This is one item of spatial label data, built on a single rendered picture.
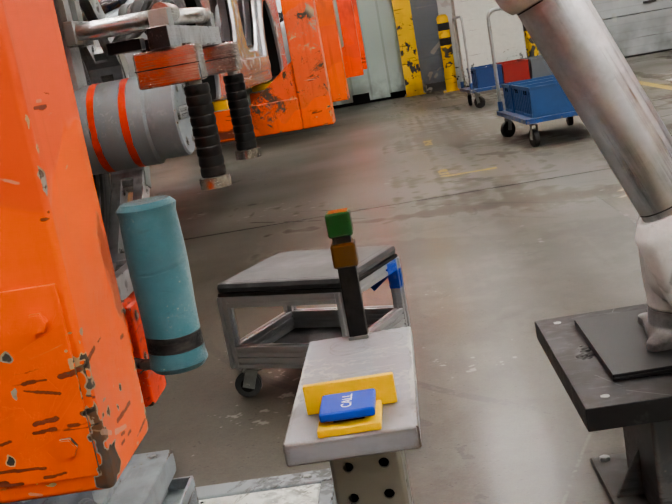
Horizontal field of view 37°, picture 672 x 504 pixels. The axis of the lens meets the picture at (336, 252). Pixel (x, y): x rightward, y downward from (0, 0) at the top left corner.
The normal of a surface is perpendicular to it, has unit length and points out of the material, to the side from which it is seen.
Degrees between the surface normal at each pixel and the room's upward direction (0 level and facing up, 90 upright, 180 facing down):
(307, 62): 90
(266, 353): 90
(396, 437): 90
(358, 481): 90
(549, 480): 0
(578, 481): 0
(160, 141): 124
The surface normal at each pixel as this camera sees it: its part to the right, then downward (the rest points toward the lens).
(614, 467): -0.18, -0.96
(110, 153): 0.05, 0.71
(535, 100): 0.05, 0.19
